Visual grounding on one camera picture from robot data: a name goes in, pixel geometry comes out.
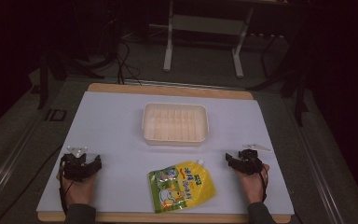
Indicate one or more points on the white table mat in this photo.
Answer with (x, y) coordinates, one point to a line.
(121, 124)

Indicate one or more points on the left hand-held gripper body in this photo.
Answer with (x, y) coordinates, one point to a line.
(74, 168)

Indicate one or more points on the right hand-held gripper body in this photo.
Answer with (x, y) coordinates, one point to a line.
(250, 162)

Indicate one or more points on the yellow spouted pouch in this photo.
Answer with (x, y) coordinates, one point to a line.
(180, 186)

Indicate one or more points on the wooden table board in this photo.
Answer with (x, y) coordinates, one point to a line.
(167, 90)

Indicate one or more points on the black metal stand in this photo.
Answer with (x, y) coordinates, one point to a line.
(43, 81)
(298, 93)

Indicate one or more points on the person's left hand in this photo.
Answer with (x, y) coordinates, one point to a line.
(80, 191)

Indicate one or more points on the white metal stand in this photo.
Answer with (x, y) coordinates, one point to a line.
(205, 25)

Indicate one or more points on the white plastic tray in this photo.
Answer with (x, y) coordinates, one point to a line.
(175, 124)

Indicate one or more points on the person's right hand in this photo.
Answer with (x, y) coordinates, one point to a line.
(252, 186)

